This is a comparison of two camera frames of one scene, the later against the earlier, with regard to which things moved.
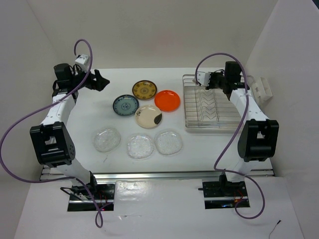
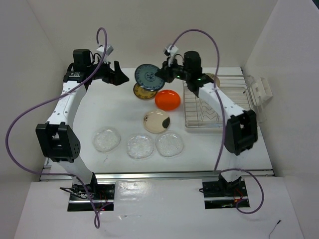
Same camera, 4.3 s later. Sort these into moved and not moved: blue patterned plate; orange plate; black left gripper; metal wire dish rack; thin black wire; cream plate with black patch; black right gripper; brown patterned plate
Moved: black right gripper; blue patterned plate; black left gripper; cream plate with black patch
Not moved: brown patterned plate; orange plate; metal wire dish rack; thin black wire
